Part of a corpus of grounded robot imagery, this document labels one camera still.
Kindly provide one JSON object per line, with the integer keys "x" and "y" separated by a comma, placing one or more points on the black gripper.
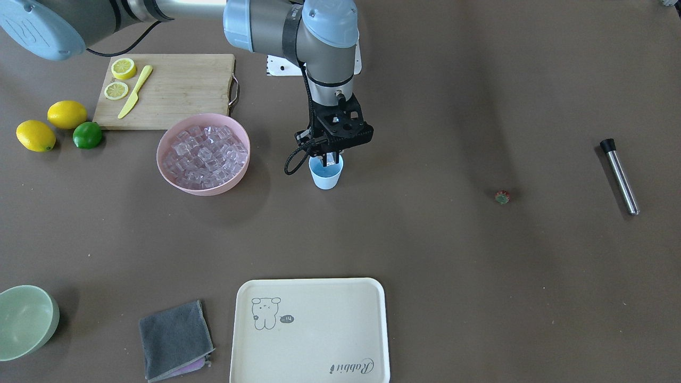
{"x": 320, "y": 150}

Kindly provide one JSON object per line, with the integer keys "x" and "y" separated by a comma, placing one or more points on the metal muddler with black cap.
{"x": 609, "y": 148}

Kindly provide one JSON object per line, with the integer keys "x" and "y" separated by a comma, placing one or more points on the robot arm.
{"x": 319, "y": 37}

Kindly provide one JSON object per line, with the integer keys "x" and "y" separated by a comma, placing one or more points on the light blue cup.
{"x": 325, "y": 177}

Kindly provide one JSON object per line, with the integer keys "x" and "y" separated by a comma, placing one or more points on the clear ice cubes pile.
{"x": 204, "y": 157}

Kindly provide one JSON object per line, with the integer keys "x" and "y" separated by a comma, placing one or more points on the pink bowl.
{"x": 203, "y": 120}

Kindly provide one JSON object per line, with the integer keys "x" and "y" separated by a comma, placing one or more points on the wooden cutting board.
{"x": 180, "y": 86}

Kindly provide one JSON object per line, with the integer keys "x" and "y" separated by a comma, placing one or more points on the red strawberry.
{"x": 502, "y": 197}

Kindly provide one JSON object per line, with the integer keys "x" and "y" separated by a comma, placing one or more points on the cream rabbit tray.
{"x": 310, "y": 330}

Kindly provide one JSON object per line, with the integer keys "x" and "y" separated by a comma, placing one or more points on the yellow plastic knife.
{"x": 133, "y": 98}

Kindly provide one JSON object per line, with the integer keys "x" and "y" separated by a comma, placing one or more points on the lemon half slice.
{"x": 123, "y": 68}

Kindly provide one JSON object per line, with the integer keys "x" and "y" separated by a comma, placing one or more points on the grey folded cloth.
{"x": 175, "y": 341}

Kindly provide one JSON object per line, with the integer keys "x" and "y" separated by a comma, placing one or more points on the green lime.
{"x": 87, "y": 135}

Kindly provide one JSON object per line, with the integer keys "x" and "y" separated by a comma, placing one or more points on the yellow lemon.
{"x": 67, "y": 114}
{"x": 35, "y": 136}

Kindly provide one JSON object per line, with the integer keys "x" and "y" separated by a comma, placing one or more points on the green bowl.
{"x": 29, "y": 318}

